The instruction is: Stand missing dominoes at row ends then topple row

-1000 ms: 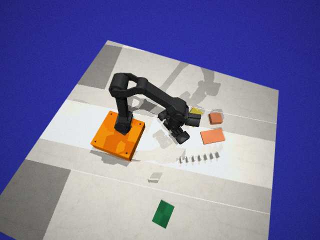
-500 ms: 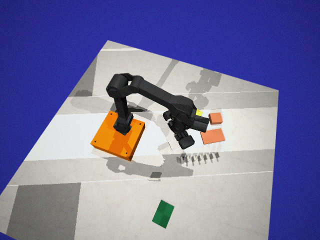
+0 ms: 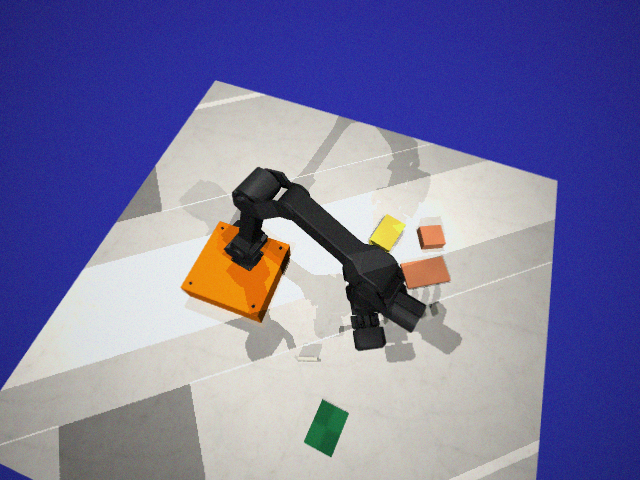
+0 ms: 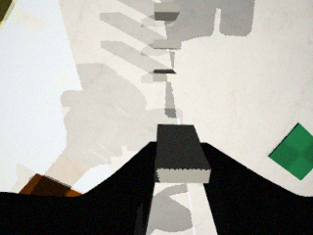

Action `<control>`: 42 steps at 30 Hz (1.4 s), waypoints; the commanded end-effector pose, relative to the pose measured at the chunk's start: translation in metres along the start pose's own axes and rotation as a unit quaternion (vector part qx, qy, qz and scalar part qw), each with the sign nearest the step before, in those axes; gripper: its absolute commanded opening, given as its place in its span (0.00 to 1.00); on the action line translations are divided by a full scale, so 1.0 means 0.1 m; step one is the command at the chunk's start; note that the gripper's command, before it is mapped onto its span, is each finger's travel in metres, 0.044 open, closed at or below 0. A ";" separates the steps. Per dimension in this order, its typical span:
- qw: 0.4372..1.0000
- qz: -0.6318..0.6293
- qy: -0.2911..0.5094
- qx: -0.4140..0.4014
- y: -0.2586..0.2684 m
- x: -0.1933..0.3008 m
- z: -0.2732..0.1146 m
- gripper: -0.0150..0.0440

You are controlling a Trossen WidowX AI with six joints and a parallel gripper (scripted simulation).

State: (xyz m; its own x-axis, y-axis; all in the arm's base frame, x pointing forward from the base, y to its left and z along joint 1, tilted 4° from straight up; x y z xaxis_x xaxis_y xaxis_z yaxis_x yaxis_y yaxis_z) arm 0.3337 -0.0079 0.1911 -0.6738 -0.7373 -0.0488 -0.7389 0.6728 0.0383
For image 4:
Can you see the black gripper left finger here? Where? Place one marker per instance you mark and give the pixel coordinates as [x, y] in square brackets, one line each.
[120, 205]

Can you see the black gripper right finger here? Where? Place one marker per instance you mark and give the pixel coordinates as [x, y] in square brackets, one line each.
[245, 203]

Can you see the white domino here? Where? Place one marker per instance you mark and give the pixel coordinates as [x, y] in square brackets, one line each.
[179, 157]
[164, 76]
[166, 11]
[162, 44]

